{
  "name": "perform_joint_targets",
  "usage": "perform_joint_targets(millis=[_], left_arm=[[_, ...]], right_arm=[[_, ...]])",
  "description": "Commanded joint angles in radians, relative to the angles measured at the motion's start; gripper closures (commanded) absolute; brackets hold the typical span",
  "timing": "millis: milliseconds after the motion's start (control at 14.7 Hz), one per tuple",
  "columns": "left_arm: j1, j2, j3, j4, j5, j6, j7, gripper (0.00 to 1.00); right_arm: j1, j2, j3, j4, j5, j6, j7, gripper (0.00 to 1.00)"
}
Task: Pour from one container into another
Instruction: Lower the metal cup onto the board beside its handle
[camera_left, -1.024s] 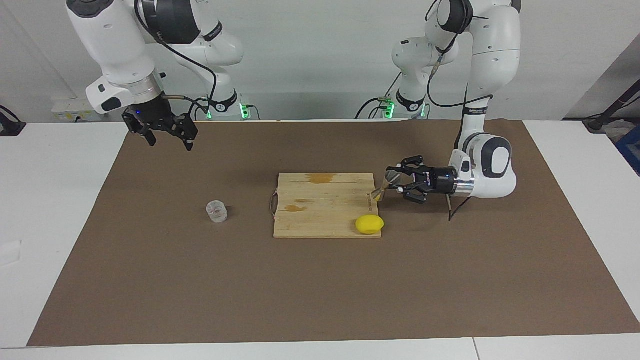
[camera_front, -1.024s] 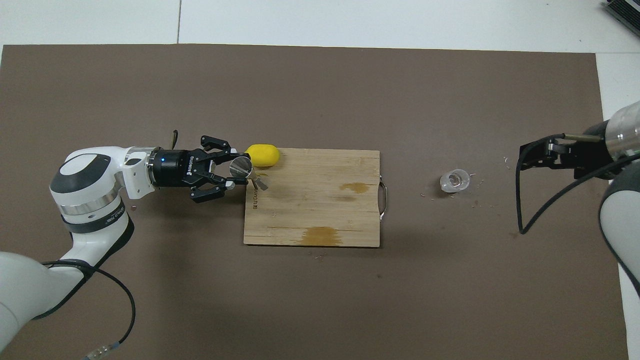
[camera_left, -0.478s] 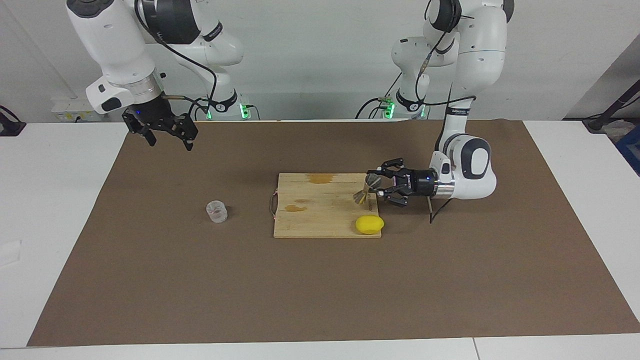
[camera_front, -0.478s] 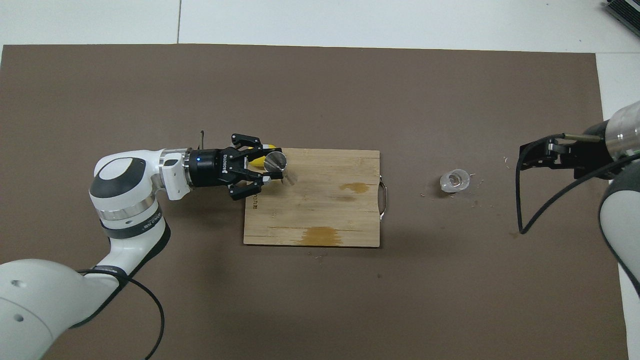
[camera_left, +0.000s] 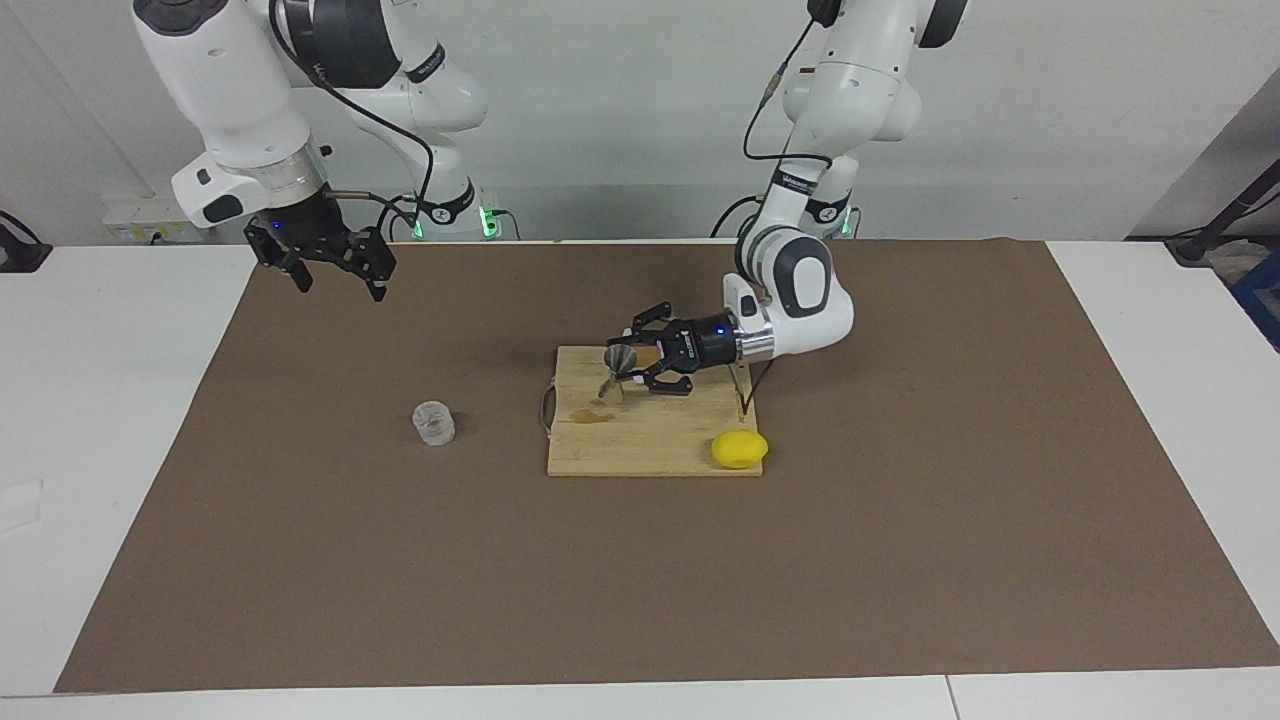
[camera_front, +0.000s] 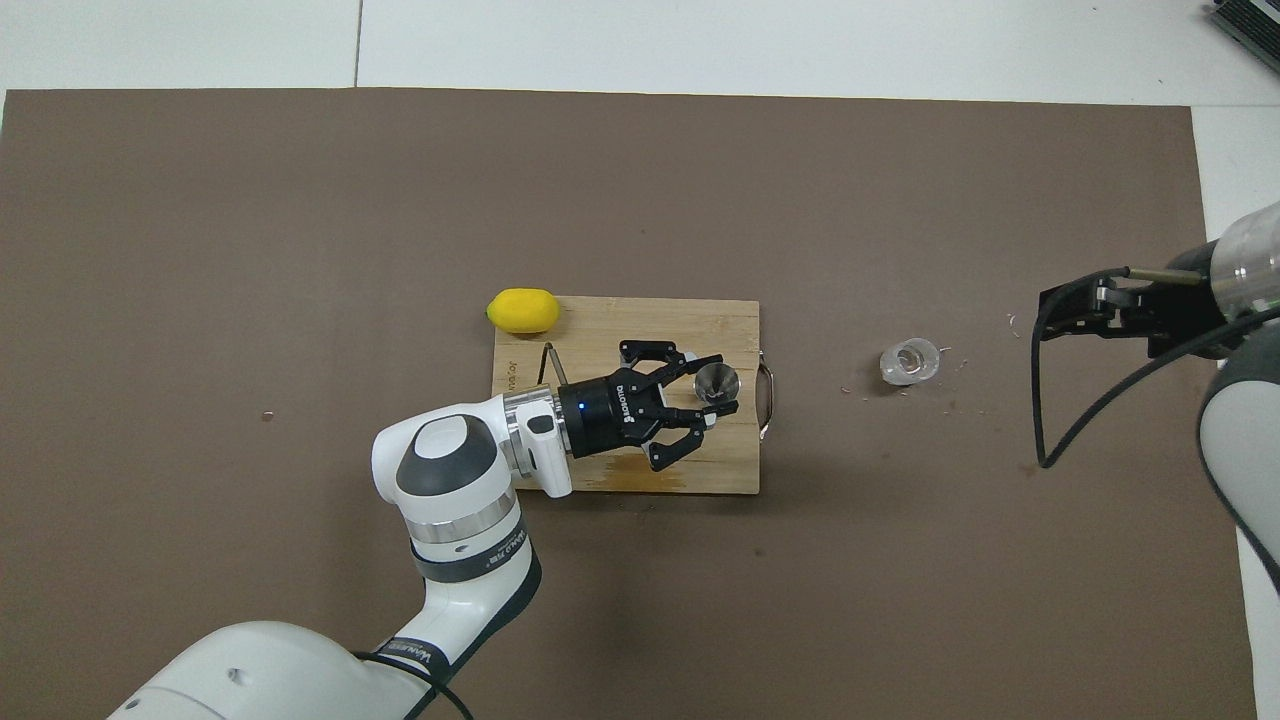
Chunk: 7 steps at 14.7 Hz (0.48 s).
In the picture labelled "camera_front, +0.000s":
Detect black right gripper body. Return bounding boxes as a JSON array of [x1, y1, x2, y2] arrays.
[[1125, 268, 1227, 337]]

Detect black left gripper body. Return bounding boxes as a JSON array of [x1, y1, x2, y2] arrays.
[[558, 370, 656, 459]]

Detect steel double jigger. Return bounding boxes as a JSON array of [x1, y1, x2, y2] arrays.
[[694, 363, 742, 406]]

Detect clear glass cup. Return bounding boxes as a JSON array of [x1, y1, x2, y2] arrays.
[[879, 338, 942, 387]]

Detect wooden cutting board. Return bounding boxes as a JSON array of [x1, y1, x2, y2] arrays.
[[487, 296, 777, 495]]

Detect yellow lemon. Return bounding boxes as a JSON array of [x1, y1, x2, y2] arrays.
[[486, 288, 561, 335]]

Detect grey ribbed device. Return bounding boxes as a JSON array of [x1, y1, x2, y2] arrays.
[[1205, 0, 1280, 73]]

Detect brown table mat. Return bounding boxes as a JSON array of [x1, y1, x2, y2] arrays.
[[0, 88, 1259, 720]]

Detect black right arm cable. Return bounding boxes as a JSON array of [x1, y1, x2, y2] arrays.
[[1032, 268, 1280, 469]]

